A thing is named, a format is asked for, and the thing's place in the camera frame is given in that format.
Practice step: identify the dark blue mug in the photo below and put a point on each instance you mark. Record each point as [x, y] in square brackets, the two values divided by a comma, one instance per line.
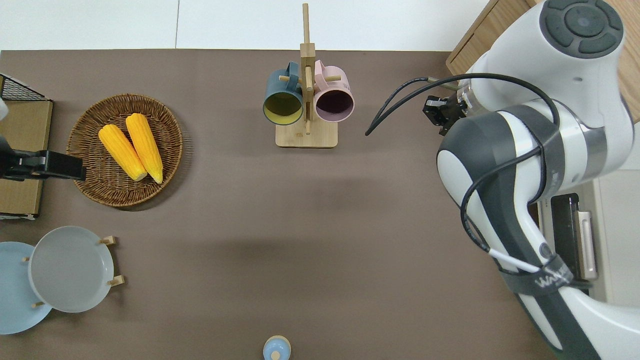
[280, 82]

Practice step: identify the wooden plate rack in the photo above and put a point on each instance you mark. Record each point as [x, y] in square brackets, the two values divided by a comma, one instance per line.
[111, 240]

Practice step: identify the grey plate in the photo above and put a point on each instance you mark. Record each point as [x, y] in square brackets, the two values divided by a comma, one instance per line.
[70, 270]

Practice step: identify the white toaster oven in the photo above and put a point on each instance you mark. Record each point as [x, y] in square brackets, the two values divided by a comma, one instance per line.
[620, 240]

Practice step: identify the light wooden drawer cabinet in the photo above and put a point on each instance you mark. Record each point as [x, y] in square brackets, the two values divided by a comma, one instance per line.
[632, 75]

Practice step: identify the wooden mug rack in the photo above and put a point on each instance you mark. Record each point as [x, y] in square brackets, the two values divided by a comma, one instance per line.
[306, 139]

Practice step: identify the brown table mat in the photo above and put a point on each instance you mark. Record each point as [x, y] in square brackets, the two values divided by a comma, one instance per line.
[225, 200]

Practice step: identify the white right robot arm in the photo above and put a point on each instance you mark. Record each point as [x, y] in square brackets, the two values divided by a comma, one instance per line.
[525, 150]

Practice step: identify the pink mug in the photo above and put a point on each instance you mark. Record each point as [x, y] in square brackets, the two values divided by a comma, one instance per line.
[330, 80]

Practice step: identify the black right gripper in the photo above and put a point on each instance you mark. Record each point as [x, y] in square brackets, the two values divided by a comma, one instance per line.
[454, 112]

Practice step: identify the brown wicker basket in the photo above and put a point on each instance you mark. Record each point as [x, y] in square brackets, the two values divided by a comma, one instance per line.
[100, 190]

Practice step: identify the yellow corn cob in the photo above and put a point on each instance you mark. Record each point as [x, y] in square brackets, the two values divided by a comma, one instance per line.
[145, 147]
[120, 150]

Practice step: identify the white device housing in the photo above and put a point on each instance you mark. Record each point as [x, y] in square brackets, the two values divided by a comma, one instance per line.
[3, 110]

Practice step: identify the light blue plate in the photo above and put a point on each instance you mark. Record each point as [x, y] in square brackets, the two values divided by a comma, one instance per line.
[12, 300]

